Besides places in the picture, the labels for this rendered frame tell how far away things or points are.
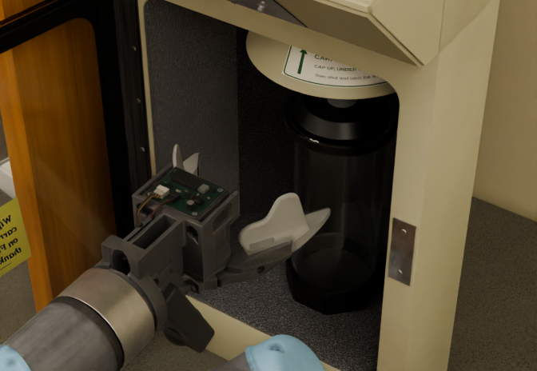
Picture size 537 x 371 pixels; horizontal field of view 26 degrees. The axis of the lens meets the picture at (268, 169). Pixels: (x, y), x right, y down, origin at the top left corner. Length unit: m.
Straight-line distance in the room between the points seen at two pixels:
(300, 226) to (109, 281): 0.19
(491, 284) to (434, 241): 0.35
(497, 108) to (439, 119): 0.51
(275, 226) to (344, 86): 0.13
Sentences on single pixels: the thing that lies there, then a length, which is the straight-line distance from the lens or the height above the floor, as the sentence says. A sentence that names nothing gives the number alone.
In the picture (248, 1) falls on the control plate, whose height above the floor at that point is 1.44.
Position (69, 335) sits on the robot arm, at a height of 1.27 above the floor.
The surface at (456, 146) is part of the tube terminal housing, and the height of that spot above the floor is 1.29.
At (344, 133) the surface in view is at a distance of 1.07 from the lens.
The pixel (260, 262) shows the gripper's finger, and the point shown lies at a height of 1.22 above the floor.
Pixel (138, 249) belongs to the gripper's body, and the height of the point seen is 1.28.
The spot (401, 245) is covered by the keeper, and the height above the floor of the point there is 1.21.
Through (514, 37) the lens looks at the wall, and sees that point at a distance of 1.39.
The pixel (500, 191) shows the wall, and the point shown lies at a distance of 1.52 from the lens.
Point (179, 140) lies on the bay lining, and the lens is 1.16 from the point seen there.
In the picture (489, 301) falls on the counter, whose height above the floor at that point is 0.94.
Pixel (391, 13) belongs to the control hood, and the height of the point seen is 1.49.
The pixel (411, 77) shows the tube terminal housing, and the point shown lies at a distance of 0.91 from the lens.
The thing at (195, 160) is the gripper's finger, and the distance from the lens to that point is 1.08.
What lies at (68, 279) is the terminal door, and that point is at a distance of 1.17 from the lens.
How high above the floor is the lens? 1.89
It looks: 39 degrees down
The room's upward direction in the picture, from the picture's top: straight up
